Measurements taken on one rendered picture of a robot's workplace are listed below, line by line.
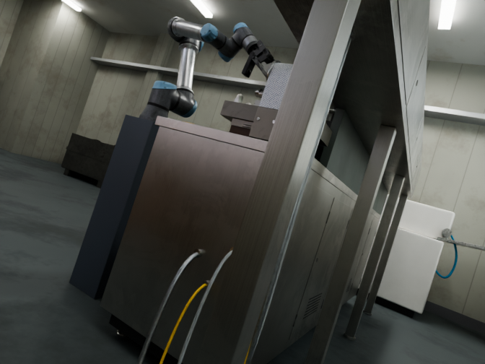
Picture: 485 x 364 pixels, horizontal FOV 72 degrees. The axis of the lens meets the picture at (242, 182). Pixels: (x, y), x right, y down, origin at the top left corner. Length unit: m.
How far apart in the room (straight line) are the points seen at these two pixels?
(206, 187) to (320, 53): 0.75
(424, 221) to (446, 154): 1.31
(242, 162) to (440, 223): 3.25
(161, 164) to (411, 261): 3.19
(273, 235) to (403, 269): 3.56
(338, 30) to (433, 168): 4.59
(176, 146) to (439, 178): 4.21
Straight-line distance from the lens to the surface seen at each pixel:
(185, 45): 2.08
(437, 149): 5.19
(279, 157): 0.54
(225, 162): 1.19
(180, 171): 1.30
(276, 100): 1.48
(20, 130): 8.12
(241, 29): 1.80
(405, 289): 4.08
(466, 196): 5.11
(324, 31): 0.61
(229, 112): 1.32
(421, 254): 4.05
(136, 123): 1.79
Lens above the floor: 0.72
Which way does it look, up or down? 1 degrees up
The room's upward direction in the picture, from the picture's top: 18 degrees clockwise
